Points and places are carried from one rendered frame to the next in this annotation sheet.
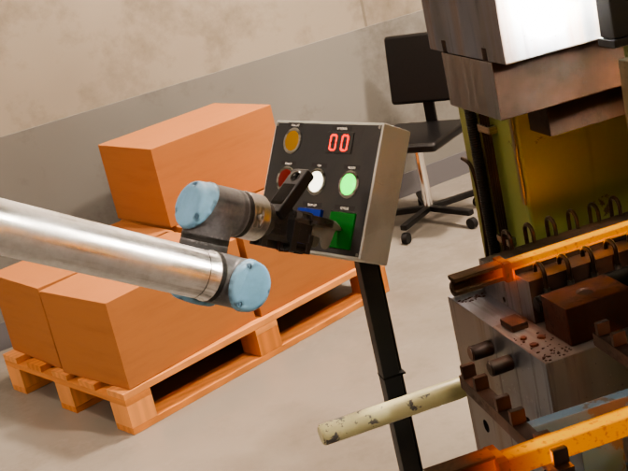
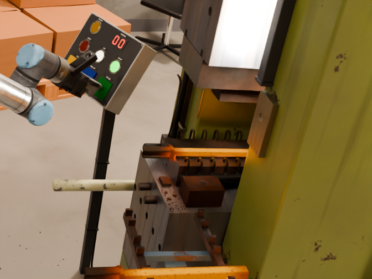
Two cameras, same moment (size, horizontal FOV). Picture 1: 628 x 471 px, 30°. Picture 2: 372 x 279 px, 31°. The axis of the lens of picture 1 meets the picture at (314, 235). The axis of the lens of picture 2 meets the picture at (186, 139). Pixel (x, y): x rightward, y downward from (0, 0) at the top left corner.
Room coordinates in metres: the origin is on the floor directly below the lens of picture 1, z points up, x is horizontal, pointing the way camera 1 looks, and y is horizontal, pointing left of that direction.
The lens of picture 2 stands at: (-0.05, -0.03, 2.09)
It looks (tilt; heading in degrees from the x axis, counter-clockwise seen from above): 28 degrees down; 351
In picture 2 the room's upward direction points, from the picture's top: 12 degrees clockwise
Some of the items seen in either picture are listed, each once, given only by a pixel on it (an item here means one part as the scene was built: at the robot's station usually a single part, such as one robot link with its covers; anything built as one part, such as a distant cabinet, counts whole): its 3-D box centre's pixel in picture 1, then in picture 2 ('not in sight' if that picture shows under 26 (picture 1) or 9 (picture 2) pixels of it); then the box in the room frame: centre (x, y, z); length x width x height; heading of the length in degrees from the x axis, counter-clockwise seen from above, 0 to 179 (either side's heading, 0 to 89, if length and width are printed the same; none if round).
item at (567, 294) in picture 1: (588, 309); (201, 191); (1.75, -0.41, 0.95); 0.12 x 0.09 x 0.07; 104
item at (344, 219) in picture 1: (342, 230); (102, 88); (2.28, -0.06, 1.00); 0.07 x 0.05 x 0.07; 39
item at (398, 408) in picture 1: (419, 402); (108, 185); (2.22, -0.14, 0.62); 0.44 x 0.05 x 0.05; 104
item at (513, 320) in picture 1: (514, 322); (165, 181); (1.82, -0.30, 0.92); 0.04 x 0.03 x 0.01; 14
